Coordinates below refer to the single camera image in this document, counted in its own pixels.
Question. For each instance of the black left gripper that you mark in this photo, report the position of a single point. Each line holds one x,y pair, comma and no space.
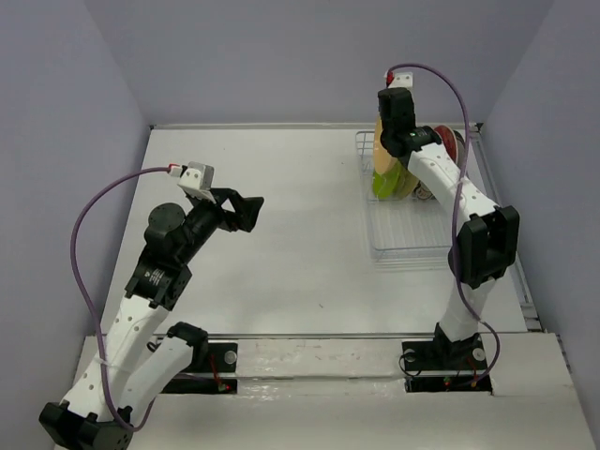
247,209

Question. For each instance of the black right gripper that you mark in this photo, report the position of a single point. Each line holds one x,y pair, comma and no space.
413,111

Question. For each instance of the plain yellow plate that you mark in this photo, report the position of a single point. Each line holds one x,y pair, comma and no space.
383,162

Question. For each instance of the beige plate with bird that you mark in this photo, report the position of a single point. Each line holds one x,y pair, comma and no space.
406,184

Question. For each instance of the red plate with teal flower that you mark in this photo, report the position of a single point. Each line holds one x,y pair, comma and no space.
449,141

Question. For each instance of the lime green plate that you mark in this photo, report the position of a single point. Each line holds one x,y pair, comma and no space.
385,185

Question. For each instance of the small green red rimmed plate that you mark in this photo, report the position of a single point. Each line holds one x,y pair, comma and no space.
461,149

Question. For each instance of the large green rimmed lettered plate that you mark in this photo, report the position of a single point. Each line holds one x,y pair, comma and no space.
422,193

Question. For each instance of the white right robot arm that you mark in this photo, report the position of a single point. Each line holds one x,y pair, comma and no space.
484,235

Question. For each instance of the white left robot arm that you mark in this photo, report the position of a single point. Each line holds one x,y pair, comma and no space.
112,398

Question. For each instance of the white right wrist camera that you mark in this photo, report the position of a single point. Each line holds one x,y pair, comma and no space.
399,80

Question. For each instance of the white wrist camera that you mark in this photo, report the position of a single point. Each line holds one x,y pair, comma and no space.
399,80
196,181

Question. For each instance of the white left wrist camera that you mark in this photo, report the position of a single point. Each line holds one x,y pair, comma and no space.
196,181

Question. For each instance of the white wire dish rack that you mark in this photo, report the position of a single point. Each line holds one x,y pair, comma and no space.
408,232

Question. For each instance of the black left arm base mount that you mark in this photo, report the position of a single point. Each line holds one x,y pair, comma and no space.
211,372

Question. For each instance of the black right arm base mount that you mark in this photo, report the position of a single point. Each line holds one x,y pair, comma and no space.
427,372

